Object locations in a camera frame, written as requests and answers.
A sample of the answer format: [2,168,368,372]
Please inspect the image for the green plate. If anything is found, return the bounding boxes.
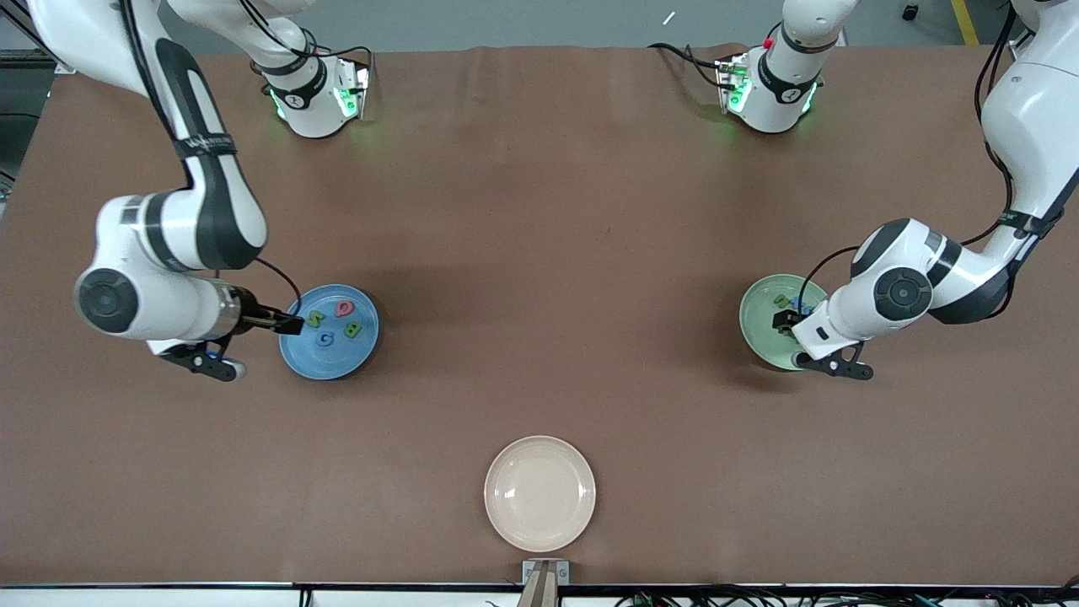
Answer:
[739,274,842,372]

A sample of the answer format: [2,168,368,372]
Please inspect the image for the blue plate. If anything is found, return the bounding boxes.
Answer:
[279,284,380,381]

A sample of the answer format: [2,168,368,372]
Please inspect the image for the beige plate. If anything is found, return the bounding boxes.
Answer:
[484,435,597,553]

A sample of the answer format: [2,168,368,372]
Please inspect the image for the brown table cover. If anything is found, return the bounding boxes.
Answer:
[0,42,1079,587]

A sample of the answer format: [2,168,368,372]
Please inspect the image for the black cable bundle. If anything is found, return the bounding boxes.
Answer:
[614,584,1079,607]

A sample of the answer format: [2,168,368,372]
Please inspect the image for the white table edge rail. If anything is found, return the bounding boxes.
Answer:
[0,582,1079,607]

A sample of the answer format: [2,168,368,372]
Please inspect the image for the black base cable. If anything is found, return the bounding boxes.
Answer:
[647,42,734,89]

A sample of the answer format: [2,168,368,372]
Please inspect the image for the aluminium frame extrusion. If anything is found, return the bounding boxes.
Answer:
[0,0,56,75]

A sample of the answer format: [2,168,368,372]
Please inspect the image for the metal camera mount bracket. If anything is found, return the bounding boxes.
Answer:
[522,559,571,607]

